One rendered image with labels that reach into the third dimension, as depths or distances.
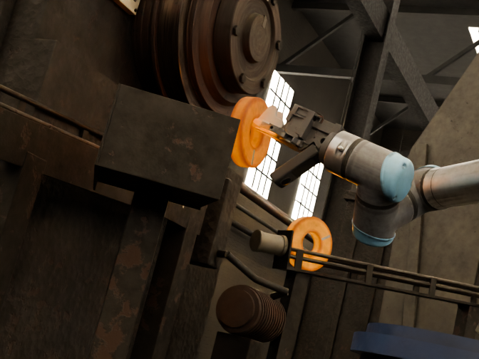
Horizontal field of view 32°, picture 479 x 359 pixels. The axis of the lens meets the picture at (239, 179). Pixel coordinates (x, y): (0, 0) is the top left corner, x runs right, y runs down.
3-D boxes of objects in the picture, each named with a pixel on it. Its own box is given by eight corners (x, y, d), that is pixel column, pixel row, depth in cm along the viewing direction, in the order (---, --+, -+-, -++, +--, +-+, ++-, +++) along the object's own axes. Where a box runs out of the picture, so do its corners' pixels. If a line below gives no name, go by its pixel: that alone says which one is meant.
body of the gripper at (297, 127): (304, 115, 180) (350, 134, 174) (284, 149, 179) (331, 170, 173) (291, 101, 173) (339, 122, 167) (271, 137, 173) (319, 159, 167)
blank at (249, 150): (234, 87, 174) (248, 88, 173) (263, 106, 188) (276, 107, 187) (222, 159, 173) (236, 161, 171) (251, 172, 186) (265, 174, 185)
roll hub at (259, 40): (202, 65, 192) (231, -42, 197) (248, 109, 216) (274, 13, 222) (222, 67, 189) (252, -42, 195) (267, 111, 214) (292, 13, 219)
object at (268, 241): (247, 251, 226) (251, 229, 227) (275, 256, 230) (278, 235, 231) (259, 251, 221) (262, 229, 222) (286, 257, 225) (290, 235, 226)
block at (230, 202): (172, 258, 218) (195, 172, 223) (186, 263, 225) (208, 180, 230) (207, 265, 214) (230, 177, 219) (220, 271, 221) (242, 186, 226)
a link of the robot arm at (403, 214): (410, 236, 176) (418, 190, 168) (372, 258, 170) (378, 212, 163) (379, 213, 182) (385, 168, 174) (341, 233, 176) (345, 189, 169)
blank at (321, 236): (290, 278, 230) (298, 279, 228) (276, 226, 228) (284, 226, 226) (330, 260, 239) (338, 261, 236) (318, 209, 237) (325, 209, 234)
